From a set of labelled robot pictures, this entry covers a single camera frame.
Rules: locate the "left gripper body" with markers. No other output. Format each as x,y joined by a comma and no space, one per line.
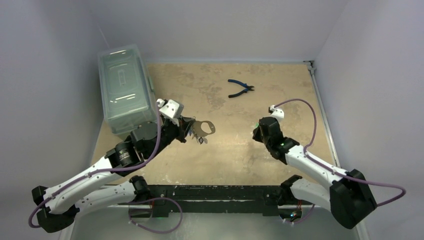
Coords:
169,131

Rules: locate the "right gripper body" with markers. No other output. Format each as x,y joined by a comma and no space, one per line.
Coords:
262,131

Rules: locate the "metal keyring plate with keys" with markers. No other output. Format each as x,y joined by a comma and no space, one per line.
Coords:
197,132

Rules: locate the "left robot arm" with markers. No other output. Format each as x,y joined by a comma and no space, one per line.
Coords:
59,206

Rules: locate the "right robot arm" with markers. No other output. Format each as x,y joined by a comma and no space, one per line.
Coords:
343,193

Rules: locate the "translucent plastic storage box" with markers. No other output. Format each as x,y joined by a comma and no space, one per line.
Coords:
127,91

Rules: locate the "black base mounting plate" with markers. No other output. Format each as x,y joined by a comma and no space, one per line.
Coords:
214,199

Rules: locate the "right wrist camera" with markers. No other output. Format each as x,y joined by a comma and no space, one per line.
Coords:
276,113

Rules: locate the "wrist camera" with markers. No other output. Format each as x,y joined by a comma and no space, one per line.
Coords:
170,109
276,113

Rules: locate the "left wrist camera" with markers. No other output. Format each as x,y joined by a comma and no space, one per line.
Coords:
170,109

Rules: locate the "right side aluminium rail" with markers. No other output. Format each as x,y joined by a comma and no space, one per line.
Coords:
312,69

